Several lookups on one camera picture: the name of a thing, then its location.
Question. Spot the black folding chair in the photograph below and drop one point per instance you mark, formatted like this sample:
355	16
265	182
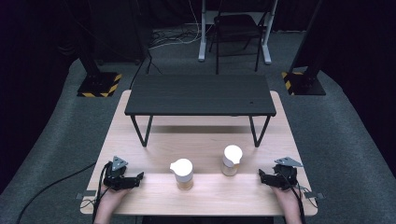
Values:
236	26

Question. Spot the person's right hand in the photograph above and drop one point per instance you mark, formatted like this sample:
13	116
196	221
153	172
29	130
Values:
288	200

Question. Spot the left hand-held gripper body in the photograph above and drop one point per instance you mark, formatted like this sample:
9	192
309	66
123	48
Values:
115	179

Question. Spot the black stand striped base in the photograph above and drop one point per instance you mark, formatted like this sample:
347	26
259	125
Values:
99	84
305	83

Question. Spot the black shelf riser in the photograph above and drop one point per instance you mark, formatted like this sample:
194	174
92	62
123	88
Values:
199	95

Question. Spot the orange spice jar white lid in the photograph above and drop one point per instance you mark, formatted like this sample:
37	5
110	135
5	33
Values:
182	174

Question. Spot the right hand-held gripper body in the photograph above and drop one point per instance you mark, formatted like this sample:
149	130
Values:
285	175

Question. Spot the white desk frame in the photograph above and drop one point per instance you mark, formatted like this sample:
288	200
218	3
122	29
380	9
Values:
203	46

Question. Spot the pale spice jar white lid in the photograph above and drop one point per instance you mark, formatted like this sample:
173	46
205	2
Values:
232	160

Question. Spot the person's left hand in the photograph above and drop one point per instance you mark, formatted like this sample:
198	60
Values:
112	198

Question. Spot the grey tape piece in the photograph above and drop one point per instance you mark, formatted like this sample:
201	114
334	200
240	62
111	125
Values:
86	194
313	195

